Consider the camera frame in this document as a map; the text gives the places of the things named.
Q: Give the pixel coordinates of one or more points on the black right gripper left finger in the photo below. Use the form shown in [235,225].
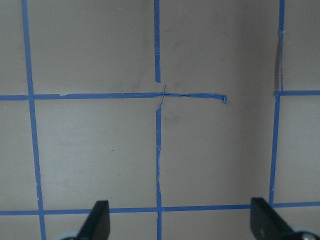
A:
[96,226]

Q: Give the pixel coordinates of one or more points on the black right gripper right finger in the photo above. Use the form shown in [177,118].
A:
[267,224]

